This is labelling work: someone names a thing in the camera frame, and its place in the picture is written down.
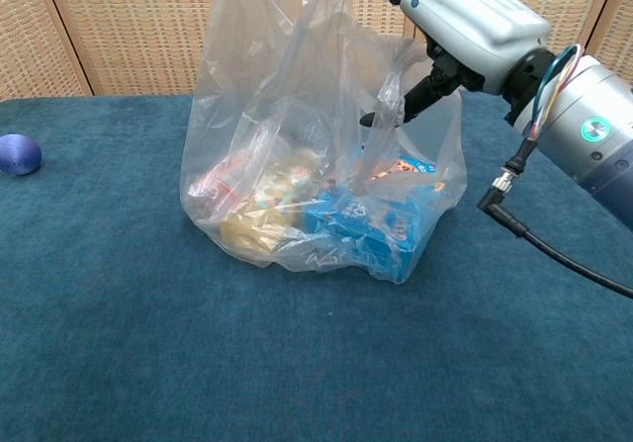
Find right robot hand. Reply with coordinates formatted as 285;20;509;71
316;0;559;129

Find transparent plastic carrier bag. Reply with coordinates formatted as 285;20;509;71
178;0;469;285

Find blue cookie box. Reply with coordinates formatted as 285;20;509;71
302;153;441;285

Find red and white snack pack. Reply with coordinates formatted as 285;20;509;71
190;147;258;216

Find yellow bottle with colourful label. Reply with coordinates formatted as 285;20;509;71
220;149;322;259

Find teal velvet table cloth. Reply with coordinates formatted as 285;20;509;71
0;84;633;442

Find blue-purple egg-shaped ball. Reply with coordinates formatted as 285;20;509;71
0;133;44;177

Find coloured right wrist wires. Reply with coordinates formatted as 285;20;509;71
526;44;586;140

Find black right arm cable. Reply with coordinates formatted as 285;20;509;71
476;137;633;300

